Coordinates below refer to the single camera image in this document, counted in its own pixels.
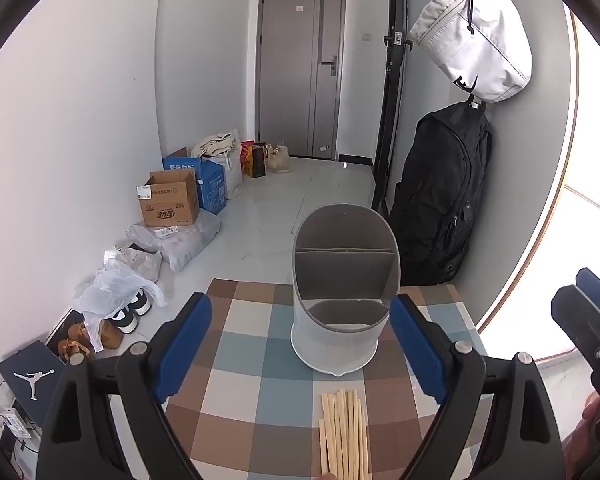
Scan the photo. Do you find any grey door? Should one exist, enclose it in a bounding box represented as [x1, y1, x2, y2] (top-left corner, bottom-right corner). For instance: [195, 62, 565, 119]
[257, 0, 345, 161]

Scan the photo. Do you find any brown cardboard box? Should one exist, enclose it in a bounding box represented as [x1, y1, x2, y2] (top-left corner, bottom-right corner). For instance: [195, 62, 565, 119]
[136, 167, 201, 228]

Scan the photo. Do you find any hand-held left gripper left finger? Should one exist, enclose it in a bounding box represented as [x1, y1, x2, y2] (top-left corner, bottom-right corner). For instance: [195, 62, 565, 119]
[36, 292, 213, 480]

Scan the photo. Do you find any bundle of wooden chopsticks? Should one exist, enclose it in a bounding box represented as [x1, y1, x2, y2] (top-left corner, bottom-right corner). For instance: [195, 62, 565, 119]
[318, 389, 370, 480]

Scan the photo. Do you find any white woven sack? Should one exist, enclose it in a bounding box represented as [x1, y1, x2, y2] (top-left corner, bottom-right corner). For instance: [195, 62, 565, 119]
[215, 130, 244, 200]

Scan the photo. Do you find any person's right hand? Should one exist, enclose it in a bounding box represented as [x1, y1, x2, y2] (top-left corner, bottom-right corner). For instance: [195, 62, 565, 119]
[562, 392, 600, 480]

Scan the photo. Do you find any white plastic bag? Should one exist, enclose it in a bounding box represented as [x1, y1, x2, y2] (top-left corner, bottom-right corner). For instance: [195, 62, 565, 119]
[73, 265, 167, 353]

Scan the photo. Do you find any black frame latch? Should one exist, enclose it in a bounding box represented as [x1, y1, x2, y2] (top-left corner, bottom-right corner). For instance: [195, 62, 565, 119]
[384, 31, 415, 51]

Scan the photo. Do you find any beige canvas tote bag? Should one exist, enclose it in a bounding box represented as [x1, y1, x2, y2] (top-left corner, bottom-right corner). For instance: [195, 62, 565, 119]
[190, 132, 236, 158]

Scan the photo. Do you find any navy shoe box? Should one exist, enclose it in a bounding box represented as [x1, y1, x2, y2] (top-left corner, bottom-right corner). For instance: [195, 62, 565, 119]
[0, 341, 67, 416]

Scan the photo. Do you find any white parcel bag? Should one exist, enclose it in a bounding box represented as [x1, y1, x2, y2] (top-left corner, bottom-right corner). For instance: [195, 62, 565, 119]
[100, 243, 163, 286]

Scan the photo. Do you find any black backpack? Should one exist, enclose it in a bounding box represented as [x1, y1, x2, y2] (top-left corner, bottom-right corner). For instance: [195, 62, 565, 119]
[387, 101, 493, 286]

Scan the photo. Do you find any checkered tablecloth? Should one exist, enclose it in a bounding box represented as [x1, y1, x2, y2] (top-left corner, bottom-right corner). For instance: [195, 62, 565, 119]
[162, 279, 488, 480]

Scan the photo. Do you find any yellow black paper bag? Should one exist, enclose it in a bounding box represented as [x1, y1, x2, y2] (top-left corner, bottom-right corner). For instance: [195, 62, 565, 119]
[243, 143, 267, 179]

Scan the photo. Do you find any white hanging bag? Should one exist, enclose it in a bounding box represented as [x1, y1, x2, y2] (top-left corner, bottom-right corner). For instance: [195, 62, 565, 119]
[407, 0, 533, 103]

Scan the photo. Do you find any grey plastic parcel bag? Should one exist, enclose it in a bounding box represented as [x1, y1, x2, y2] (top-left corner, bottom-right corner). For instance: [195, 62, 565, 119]
[126, 209, 222, 272]

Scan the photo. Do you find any grey white utensil holder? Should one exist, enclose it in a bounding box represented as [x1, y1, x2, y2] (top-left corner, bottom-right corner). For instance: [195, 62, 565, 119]
[290, 204, 400, 375]

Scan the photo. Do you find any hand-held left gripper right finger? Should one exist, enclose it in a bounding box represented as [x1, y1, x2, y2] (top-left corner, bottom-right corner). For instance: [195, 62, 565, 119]
[390, 294, 566, 480]

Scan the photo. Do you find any beige plastic bag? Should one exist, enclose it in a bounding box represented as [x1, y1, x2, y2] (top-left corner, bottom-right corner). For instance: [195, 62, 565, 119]
[266, 143, 292, 175]

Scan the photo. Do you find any blue cardboard box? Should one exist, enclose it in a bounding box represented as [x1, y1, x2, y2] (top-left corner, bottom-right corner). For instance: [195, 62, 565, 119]
[162, 146, 229, 216]

